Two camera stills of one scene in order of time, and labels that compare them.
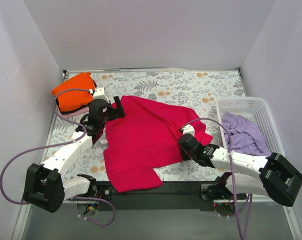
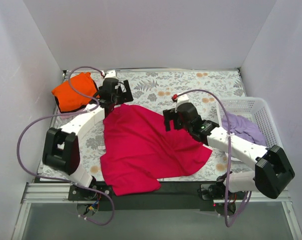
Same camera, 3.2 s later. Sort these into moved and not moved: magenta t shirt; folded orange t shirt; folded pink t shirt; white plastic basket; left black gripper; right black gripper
Moved: left black gripper; right black gripper
Not moved: folded pink t shirt; white plastic basket; folded orange t shirt; magenta t shirt
